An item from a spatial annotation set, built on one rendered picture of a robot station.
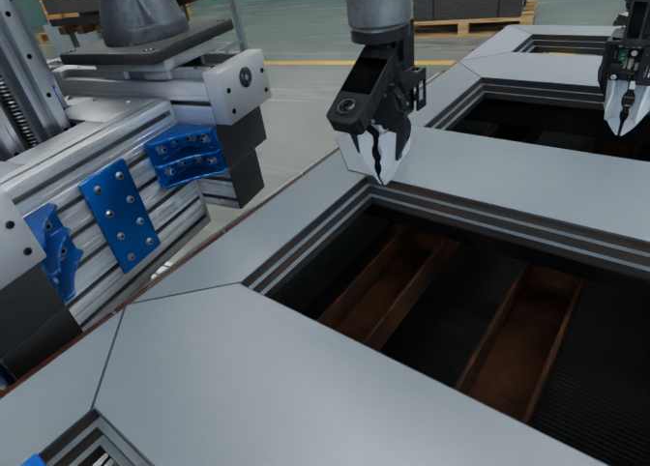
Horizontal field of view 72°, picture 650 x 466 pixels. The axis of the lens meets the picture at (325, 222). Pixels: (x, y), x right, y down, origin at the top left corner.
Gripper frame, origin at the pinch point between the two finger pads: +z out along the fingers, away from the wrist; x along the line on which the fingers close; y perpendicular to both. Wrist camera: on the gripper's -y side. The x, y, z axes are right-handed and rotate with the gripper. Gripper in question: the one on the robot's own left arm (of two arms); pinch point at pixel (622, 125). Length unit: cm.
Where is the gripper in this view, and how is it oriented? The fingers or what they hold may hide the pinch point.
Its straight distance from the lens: 81.3
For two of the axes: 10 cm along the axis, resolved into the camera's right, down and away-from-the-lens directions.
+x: 7.9, 2.6, -5.5
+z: 1.3, 8.1, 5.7
